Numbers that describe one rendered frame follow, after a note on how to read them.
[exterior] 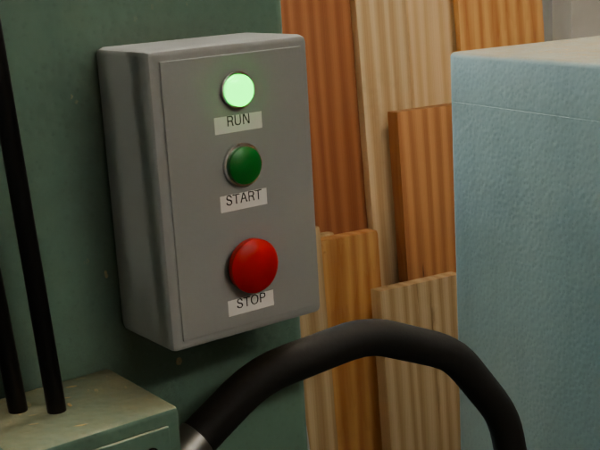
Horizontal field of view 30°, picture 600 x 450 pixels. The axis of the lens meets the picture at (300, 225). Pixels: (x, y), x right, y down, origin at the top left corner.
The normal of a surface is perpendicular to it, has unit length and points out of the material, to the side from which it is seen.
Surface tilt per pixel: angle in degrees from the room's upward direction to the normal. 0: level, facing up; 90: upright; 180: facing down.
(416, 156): 87
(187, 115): 90
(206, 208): 90
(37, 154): 90
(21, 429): 0
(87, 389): 0
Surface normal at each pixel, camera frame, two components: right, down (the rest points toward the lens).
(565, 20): -0.87, 0.16
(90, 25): 0.59, 0.15
